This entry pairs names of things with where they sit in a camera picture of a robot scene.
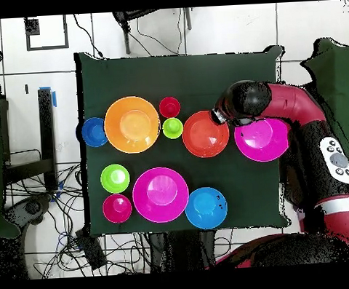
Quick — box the orange-red bowl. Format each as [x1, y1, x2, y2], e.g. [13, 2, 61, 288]
[180, 109, 232, 160]

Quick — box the blue tape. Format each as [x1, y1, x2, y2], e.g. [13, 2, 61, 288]
[39, 86, 57, 109]

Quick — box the dark green tablecloth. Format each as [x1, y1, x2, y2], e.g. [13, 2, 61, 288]
[73, 41, 293, 239]

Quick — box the black cable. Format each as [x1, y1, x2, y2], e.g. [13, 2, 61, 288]
[72, 12, 105, 59]

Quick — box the small crimson bowl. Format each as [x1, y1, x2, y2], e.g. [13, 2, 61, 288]
[101, 193, 134, 225]

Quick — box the small green bowl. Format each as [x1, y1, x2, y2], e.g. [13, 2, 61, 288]
[99, 163, 132, 195]

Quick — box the large pink bowl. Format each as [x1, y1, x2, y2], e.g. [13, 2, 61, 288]
[131, 165, 192, 226]
[233, 116, 292, 165]

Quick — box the light blue bowl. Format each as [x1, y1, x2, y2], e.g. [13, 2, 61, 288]
[183, 186, 230, 231]

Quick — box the large orange bowl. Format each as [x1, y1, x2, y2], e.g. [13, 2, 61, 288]
[102, 95, 163, 155]

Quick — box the grey office chair base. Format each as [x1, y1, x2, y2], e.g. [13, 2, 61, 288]
[3, 193, 54, 228]

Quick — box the black square frame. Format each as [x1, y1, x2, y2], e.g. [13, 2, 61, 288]
[24, 14, 71, 52]

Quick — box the small dark blue bowl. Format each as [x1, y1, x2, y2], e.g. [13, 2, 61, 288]
[80, 116, 109, 149]

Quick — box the black bench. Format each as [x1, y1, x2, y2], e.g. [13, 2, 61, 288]
[0, 87, 59, 194]

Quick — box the black power brick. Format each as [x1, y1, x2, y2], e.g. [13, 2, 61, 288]
[74, 227, 108, 272]

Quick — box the red cup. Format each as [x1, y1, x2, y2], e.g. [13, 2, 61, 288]
[159, 95, 182, 119]

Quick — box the green cup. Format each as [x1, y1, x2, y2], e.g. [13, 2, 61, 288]
[161, 116, 185, 140]

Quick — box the tangle of cables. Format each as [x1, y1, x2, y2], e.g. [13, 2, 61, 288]
[3, 159, 153, 281]

